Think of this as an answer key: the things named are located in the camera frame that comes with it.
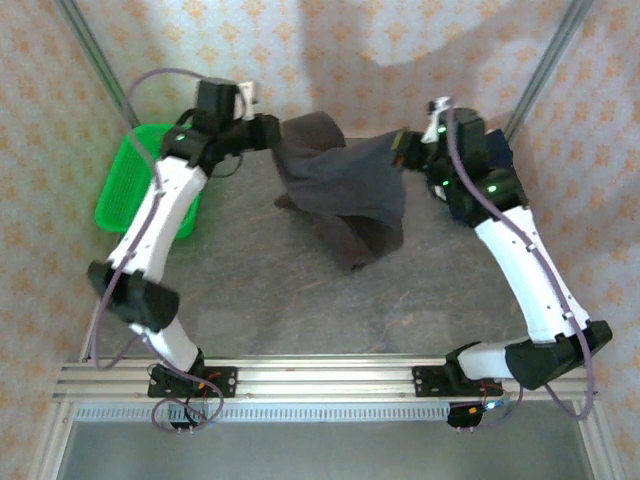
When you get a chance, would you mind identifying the dark gray t-shirt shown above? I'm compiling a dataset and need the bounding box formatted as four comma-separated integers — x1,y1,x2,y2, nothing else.
272,112,409,276

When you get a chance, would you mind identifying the green plastic basket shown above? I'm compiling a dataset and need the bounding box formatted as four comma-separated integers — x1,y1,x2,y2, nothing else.
94,123,204,240

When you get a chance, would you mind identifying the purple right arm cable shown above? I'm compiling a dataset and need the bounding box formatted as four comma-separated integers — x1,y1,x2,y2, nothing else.
443,97,599,432

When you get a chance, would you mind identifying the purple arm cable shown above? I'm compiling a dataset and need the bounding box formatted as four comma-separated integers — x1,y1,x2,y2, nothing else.
443,97,599,432
89,68,250,434

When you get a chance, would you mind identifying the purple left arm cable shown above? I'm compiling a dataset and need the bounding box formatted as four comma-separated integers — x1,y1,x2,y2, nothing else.
89,68,250,434

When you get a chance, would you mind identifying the aluminium frame post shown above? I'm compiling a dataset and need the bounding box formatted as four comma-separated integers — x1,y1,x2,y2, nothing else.
503,0,596,144
55,0,141,129

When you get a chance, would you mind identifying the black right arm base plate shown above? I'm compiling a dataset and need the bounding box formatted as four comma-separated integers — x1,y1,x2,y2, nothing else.
412,364,506,399

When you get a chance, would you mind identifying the aluminium mounting rail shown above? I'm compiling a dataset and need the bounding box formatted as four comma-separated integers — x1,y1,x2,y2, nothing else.
52,354,600,404

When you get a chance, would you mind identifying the aluminium side rail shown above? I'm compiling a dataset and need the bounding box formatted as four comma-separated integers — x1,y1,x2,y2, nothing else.
78,299,104,362

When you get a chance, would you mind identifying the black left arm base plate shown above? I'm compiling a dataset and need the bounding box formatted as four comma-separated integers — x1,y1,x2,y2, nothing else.
147,364,238,399

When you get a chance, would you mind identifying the slotted white cable duct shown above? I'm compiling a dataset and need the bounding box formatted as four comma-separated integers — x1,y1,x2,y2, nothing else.
74,403,452,423

